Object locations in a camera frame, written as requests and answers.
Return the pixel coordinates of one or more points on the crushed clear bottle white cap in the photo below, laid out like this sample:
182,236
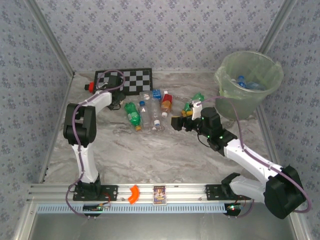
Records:
153,129

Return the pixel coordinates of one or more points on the clear bottle blue cap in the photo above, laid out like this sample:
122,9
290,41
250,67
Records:
144,115

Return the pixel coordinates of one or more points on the red orange juice bottle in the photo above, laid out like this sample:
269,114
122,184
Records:
167,100

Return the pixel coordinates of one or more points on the crushed green plastic bottle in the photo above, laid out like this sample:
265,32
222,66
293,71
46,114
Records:
197,97

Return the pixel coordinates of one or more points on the crushed bottle blue label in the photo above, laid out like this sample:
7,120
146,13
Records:
241,80

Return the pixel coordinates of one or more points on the crushed Pepsi bottle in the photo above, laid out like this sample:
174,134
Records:
255,86

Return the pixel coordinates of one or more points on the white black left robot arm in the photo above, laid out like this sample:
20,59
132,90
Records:
87,162

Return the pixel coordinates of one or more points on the green translucent plastic bin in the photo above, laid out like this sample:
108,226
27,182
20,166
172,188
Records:
237,105

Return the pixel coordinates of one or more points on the green plastic bin liner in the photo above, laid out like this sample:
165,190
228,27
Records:
225,75

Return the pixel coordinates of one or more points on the black grey checkerboard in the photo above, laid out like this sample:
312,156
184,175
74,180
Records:
135,82

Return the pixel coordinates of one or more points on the red and black knob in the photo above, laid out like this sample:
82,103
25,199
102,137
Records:
91,86

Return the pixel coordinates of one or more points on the clear bottle blue label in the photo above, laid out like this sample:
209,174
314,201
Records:
156,94

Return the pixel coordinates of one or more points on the small picture card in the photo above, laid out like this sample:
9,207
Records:
160,195

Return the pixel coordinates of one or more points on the orange curved plastic piece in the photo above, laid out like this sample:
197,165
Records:
135,193

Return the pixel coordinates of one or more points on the circuit board with LED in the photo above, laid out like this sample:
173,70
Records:
92,208
233,208

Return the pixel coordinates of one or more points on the grey metal sheet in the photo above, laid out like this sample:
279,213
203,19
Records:
160,227

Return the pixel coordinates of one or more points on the aluminium table edge rail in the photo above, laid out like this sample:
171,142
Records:
267,125
58,125

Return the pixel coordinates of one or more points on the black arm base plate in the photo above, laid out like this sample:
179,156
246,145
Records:
212,191
111,192

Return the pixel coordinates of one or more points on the aluminium mounting rail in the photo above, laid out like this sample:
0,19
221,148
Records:
187,191

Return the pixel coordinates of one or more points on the aluminium corner post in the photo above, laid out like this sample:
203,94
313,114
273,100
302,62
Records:
277,25
51,37

